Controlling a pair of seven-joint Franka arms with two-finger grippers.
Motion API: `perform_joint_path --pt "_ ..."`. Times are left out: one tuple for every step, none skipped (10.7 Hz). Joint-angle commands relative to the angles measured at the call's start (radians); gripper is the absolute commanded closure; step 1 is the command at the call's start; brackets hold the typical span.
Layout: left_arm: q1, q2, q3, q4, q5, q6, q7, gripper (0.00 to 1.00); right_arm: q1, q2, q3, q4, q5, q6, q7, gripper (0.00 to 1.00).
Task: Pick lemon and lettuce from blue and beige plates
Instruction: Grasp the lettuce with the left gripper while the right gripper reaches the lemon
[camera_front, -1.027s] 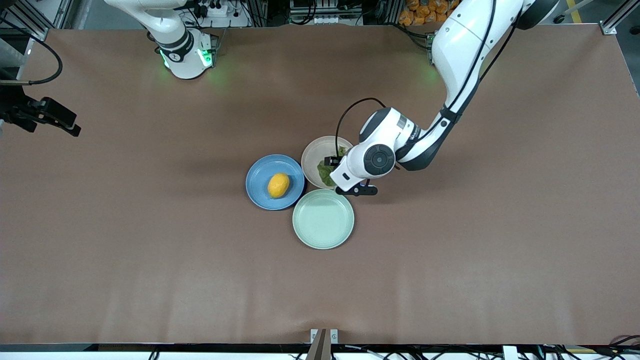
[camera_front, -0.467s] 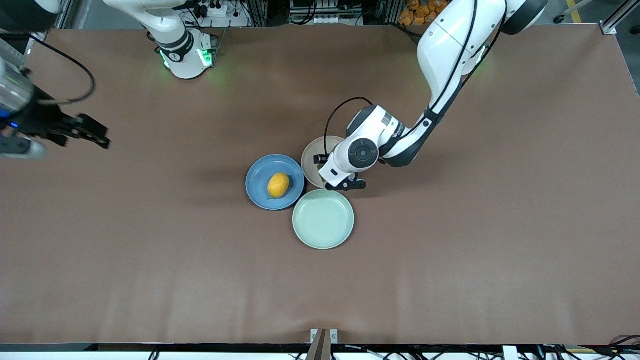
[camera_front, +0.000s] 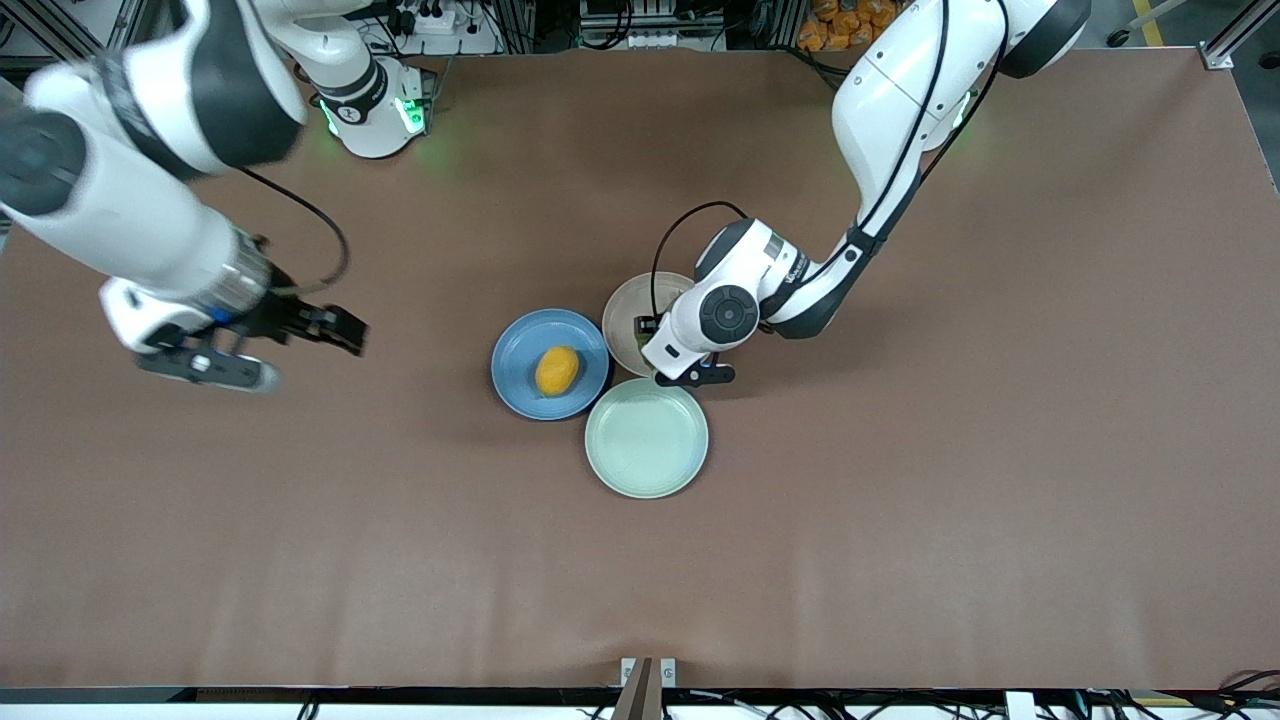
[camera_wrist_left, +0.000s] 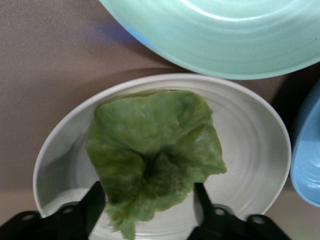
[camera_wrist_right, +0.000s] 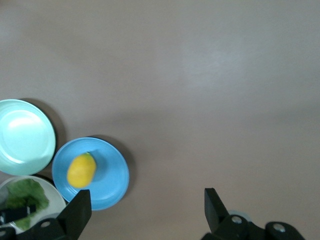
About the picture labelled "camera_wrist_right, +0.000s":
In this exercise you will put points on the yellow lemon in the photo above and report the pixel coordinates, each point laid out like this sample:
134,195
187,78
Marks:
81,171

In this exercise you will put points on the beige plate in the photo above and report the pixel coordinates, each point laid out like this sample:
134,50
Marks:
56,200

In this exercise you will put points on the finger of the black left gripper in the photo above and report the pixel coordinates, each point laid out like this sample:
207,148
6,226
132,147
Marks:
15,213

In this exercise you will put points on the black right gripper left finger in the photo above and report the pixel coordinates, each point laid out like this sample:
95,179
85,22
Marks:
75,215

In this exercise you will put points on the green lettuce leaf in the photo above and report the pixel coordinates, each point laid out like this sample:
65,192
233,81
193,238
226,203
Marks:
25,192

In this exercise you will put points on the blue plate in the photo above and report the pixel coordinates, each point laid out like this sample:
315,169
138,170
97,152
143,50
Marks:
110,175

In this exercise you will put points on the mint green plate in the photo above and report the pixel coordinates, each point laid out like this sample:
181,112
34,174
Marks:
25,137

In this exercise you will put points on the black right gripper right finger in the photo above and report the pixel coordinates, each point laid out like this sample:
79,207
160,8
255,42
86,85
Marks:
215,212

